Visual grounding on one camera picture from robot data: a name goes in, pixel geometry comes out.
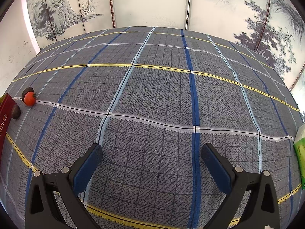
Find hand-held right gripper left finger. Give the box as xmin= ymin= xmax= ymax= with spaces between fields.
xmin=25 ymin=143 xmax=103 ymax=229

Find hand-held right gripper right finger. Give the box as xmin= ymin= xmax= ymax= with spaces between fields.
xmin=201 ymin=143 xmax=279 ymax=229

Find red tomato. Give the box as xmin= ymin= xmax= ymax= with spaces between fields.
xmin=24 ymin=92 xmax=37 ymax=107

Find small dark purple fruit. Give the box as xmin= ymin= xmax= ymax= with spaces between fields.
xmin=11 ymin=105 xmax=21 ymax=120

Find red box with yellow inside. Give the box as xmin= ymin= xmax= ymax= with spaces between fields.
xmin=0 ymin=94 xmax=16 ymax=163

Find green and white packet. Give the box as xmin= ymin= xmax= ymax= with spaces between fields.
xmin=293 ymin=123 xmax=305 ymax=190

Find plaid grey tablecloth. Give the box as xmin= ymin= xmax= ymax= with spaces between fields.
xmin=0 ymin=26 xmax=305 ymax=229

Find landscape painted folding screen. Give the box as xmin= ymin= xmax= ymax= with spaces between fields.
xmin=25 ymin=0 xmax=305 ymax=117

